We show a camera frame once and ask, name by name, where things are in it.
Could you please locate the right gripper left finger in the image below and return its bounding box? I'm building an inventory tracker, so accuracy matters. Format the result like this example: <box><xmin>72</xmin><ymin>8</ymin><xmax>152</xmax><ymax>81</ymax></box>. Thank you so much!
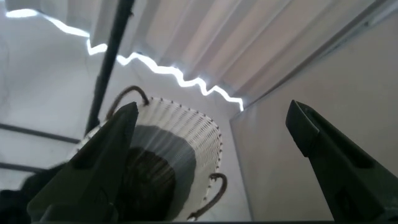
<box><xmin>26</xmin><ymin>101</ymin><xmax>139</xmax><ymax>223</ymax></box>

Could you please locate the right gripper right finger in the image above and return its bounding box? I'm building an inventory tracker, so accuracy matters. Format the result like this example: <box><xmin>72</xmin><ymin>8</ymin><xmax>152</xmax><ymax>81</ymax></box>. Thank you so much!
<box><xmin>285</xmin><ymin>99</ymin><xmax>398</xmax><ymax>223</ymax></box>

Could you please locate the white laundry basket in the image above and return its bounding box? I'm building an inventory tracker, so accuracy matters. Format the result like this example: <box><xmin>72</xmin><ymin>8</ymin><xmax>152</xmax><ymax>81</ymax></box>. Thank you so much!
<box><xmin>67</xmin><ymin>85</ymin><xmax>228</xmax><ymax>222</ymax></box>

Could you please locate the black clothes rack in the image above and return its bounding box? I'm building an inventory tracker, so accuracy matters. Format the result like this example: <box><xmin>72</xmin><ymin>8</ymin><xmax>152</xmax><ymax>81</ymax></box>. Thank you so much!
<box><xmin>0</xmin><ymin>0</ymin><xmax>136</xmax><ymax>175</ymax></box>

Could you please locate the white curtain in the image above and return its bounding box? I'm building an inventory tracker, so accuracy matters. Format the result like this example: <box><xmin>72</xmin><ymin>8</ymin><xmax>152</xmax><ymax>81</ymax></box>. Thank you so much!
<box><xmin>4</xmin><ymin>0</ymin><xmax>386</xmax><ymax>111</ymax></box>

